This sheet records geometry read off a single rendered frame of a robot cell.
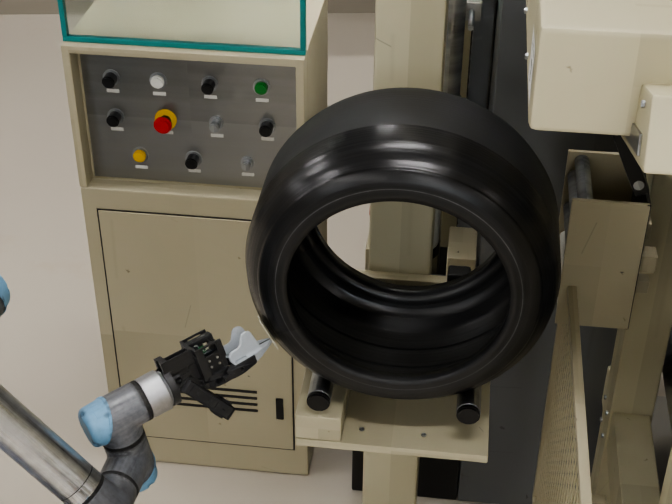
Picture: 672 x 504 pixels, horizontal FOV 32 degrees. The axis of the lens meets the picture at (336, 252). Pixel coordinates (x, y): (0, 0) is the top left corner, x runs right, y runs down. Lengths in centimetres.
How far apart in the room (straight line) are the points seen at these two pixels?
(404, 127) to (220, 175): 95
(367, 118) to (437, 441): 66
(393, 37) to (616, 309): 71
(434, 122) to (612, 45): 54
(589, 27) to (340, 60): 408
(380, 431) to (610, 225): 59
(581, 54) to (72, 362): 255
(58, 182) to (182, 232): 187
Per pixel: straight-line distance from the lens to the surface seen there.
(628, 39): 153
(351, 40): 577
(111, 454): 209
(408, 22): 219
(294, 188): 197
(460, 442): 230
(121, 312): 309
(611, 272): 238
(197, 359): 206
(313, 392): 222
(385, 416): 234
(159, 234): 291
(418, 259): 245
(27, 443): 196
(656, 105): 147
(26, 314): 403
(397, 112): 201
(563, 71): 154
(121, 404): 204
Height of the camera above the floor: 239
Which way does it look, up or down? 35 degrees down
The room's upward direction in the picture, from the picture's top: straight up
